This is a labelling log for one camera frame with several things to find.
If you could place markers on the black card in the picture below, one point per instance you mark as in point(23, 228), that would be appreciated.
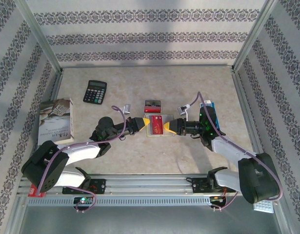
point(153, 102)

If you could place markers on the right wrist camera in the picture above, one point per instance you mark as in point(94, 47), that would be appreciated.
point(182, 109)

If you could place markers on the small controller board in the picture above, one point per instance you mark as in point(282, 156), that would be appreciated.
point(216, 198)
point(83, 200)

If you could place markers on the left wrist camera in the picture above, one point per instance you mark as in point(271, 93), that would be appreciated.
point(127, 109)

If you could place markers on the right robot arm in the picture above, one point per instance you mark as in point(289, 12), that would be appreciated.
point(227, 148)

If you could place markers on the paperback book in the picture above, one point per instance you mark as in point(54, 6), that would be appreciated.
point(54, 122)

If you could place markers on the black desk calculator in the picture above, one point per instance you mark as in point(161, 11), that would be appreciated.
point(94, 93)

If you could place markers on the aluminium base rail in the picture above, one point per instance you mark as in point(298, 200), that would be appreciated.
point(149, 185)

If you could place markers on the red cardboard box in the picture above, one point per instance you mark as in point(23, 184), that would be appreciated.
point(32, 192)

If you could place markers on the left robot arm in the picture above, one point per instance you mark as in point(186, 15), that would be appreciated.
point(79, 151)

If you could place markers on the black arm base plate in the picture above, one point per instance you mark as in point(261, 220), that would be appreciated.
point(198, 186)
point(98, 186)

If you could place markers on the gold scientific calculator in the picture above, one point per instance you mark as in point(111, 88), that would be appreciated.
point(264, 207)

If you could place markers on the aluminium back strip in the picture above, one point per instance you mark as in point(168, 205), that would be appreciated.
point(145, 65)

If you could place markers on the red card box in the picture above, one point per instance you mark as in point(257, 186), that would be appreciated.
point(152, 110)

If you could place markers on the aluminium side rail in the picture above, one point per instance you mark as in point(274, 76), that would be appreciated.
point(247, 109)
point(55, 85)

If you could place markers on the red VIP card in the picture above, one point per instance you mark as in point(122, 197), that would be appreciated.
point(157, 125)

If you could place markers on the clear plastic card holder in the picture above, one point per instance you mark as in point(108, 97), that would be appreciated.
point(168, 116)

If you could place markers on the aluminium frame post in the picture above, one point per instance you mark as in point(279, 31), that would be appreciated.
point(37, 34)
point(252, 36)

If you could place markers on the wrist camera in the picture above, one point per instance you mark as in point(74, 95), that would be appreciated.
point(182, 109)
point(127, 109)

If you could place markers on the blue white ruler set pouch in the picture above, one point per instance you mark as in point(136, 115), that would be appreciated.
point(208, 102)

